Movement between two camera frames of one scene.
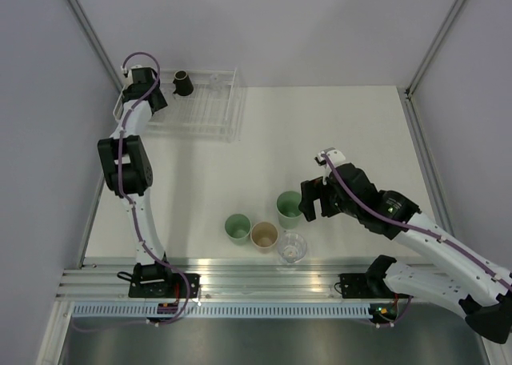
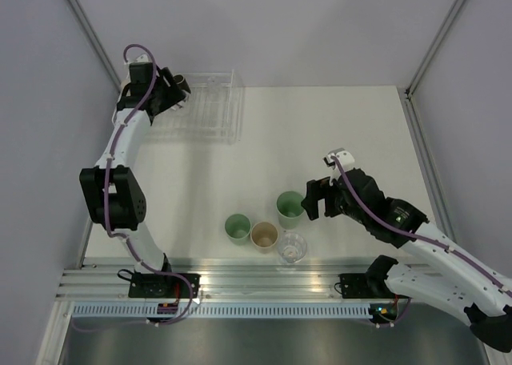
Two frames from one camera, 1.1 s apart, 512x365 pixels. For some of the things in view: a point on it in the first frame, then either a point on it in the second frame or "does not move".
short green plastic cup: (238, 227) does not move
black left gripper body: (128, 92) → (167, 97)
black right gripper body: (330, 202) does not move
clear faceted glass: (292, 246) does not move
